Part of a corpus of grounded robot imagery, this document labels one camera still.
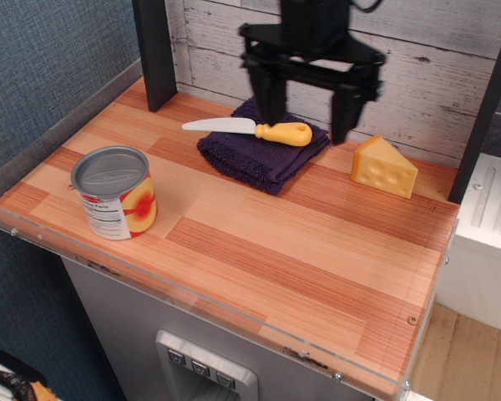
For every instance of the toy food can grey lid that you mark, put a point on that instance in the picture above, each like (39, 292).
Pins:
(116, 190)

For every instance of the silver dispenser button panel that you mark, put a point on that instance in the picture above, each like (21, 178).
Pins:
(196, 373)

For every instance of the clear acrylic table guard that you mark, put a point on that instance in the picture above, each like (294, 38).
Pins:
(339, 274)

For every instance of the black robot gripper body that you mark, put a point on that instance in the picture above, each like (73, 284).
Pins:
(312, 45)

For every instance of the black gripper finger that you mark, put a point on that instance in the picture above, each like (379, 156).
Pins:
(269, 89)
(346, 108)

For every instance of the dark grey right post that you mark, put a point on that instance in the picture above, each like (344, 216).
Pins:
(478, 135)

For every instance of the toy knife yellow handle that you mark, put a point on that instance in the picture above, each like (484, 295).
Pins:
(293, 134)

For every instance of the grey toy fridge cabinet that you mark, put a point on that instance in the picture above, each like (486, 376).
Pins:
(126, 320)

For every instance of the white cabinet with ridged top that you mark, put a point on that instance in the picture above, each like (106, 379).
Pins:
(469, 282)

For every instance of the orange object at corner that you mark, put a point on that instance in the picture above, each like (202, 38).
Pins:
(43, 393)

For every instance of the folded dark purple towel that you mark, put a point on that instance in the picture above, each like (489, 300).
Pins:
(262, 164)

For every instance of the yellow toy cheese wedge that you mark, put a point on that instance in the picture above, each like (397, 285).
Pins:
(377, 164)

